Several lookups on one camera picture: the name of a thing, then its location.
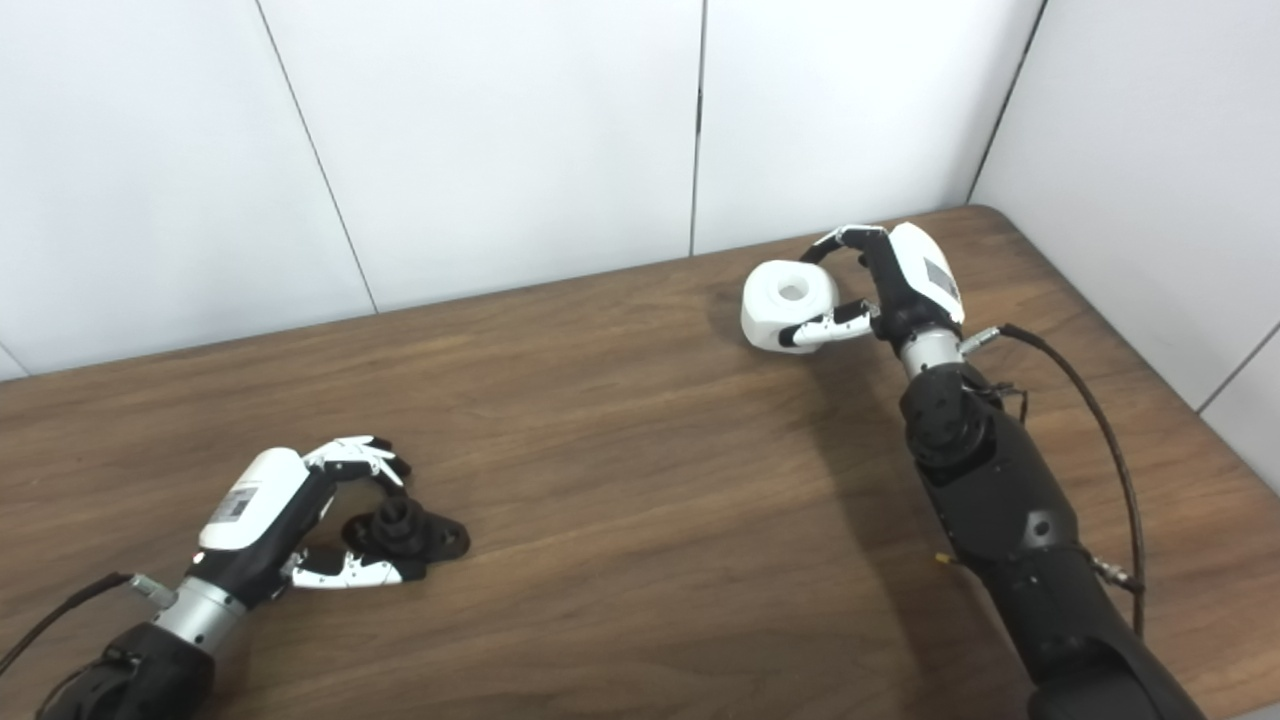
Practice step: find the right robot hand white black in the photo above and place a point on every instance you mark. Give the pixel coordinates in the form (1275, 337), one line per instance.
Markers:
(905, 300)

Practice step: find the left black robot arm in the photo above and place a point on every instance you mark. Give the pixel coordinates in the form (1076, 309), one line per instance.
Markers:
(150, 670)

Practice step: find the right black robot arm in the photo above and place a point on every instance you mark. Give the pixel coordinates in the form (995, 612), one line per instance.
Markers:
(1000, 500)

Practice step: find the black panel hinge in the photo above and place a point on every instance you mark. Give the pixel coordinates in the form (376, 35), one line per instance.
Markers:
(697, 115)

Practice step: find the round white plastic piece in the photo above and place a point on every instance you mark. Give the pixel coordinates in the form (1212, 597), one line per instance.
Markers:
(775, 300)

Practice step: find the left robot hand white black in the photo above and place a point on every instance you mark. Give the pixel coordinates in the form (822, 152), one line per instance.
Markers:
(250, 500)

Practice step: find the black plastic holder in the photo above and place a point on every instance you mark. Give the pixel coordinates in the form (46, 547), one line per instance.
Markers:
(440, 540)

